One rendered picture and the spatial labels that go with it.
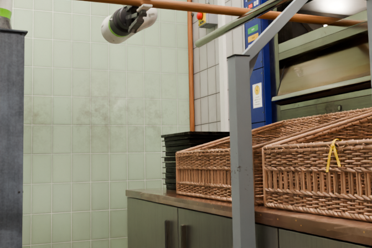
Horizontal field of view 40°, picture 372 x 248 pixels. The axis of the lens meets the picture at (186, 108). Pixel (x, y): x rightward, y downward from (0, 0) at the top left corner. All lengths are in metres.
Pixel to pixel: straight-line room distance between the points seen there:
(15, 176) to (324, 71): 1.19
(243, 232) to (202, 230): 0.34
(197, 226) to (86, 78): 1.41
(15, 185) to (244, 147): 1.01
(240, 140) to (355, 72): 0.68
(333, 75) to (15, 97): 1.15
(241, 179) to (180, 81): 1.77
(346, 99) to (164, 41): 1.40
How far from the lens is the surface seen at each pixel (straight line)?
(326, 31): 1.92
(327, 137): 1.41
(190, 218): 1.62
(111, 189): 2.76
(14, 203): 1.96
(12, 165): 1.95
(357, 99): 1.77
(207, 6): 1.68
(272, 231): 1.20
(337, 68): 1.86
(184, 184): 1.78
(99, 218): 2.76
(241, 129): 1.20
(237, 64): 1.22
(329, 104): 1.88
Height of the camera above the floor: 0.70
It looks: 6 degrees up
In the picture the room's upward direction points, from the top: 1 degrees counter-clockwise
